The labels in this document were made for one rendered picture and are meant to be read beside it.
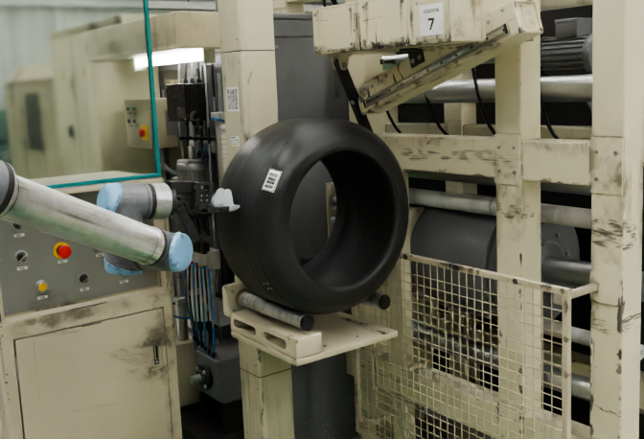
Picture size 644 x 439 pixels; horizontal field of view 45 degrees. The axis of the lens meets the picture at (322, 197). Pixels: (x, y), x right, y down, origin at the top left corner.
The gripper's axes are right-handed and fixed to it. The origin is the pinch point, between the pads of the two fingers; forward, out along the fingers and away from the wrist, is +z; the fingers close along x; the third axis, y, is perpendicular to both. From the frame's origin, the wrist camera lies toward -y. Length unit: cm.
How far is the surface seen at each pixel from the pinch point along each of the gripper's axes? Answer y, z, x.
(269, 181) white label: 8.1, 4.4, -9.5
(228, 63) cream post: 42, 15, 34
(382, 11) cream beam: 57, 39, -10
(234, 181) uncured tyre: 6.9, 2.5, 5.4
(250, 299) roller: -29.2, 16.5, 16.5
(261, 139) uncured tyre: 18.9, 10.5, 5.3
